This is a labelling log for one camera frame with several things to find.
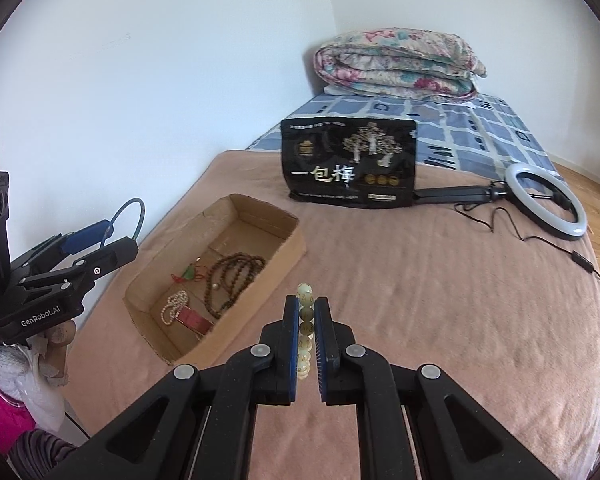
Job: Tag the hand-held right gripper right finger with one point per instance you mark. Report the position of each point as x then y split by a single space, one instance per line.
321 345

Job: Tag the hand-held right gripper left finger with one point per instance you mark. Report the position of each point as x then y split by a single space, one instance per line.
292 340

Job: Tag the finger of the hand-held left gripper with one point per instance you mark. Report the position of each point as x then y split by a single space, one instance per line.
112 255
87 236

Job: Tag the red case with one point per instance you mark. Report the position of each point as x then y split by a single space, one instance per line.
195 321

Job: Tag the cardboard box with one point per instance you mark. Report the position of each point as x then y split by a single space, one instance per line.
260 215

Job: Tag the person's left hand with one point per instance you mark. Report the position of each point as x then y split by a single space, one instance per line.
60 340

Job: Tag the tan fleece blanket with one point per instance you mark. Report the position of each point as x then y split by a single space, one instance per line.
430 285

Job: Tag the pink garment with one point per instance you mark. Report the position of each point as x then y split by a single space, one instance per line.
0 410

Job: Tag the black printed snack bag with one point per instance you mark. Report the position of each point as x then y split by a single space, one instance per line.
330 160

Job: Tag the dark striped garment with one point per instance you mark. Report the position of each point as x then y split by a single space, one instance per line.
40 452

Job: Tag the blue plaid bed sheet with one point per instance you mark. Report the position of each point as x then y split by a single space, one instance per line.
460 130

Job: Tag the folded floral quilt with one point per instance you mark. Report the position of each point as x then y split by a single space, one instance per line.
395 60

